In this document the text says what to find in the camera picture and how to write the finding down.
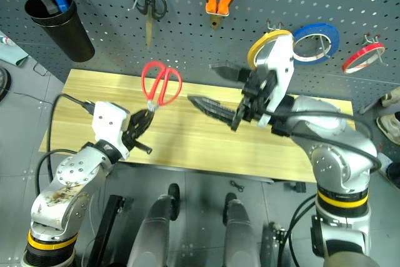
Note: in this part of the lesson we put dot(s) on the metal pliers holder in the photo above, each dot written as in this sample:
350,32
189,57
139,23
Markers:
218,13

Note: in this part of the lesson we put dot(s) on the red tape roll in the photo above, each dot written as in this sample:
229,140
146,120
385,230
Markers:
362,50

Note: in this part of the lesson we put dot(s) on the small black floor clip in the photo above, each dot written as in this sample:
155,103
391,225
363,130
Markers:
237,185

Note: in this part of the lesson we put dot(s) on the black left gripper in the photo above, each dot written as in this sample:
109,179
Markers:
129,132

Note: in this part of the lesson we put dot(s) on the green white sheet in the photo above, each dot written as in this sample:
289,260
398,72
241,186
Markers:
12,56

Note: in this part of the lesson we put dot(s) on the silver left robot leg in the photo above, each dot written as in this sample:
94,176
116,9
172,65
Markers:
153,232

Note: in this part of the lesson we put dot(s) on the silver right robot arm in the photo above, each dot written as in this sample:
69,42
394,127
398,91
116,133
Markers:
334,160

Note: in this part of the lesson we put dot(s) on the silver robot leg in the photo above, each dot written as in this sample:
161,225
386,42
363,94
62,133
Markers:
240,232
153,232

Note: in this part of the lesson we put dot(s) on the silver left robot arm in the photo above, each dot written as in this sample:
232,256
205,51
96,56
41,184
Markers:
72,179

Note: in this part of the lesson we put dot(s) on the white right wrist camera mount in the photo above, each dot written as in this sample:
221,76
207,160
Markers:
281,60

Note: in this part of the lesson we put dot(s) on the silver right robot leg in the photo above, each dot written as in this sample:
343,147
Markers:
240,232

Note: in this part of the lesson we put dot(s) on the yellow tape roll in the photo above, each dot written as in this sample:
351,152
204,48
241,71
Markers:
254,48

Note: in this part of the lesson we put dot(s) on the black round object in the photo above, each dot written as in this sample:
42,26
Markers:
6,87

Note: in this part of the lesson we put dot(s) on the black cup holder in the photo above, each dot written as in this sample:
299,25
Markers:
68,38

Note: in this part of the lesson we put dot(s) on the dark shoe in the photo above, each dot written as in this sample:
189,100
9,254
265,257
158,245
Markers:
394,174

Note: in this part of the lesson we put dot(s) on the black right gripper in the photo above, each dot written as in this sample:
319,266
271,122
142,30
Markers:
257,95

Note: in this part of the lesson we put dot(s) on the black metal frame bar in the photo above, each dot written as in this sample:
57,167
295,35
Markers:
104,232

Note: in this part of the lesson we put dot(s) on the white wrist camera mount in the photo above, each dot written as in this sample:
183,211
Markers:
281,60
107,123

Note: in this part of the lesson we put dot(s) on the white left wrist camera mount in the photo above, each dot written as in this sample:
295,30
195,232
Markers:
107,123

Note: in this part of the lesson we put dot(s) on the grey pegboard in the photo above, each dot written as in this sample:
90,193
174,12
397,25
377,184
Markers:
187,45

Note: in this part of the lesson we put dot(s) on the beige shoe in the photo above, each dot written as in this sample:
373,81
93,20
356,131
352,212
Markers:
390,127
392,96

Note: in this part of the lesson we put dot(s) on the blue tape roll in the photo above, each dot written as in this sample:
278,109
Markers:
315,27

